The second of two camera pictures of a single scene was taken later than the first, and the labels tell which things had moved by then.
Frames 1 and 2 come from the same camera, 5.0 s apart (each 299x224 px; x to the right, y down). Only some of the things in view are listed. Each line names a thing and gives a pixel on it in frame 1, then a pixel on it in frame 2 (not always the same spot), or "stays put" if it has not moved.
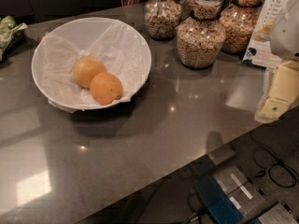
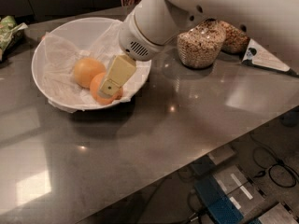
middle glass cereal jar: [202, 36] stays put
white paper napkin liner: [121, 48] stays put
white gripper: [286, 36] to [135, 43]
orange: [106, 88] stays put
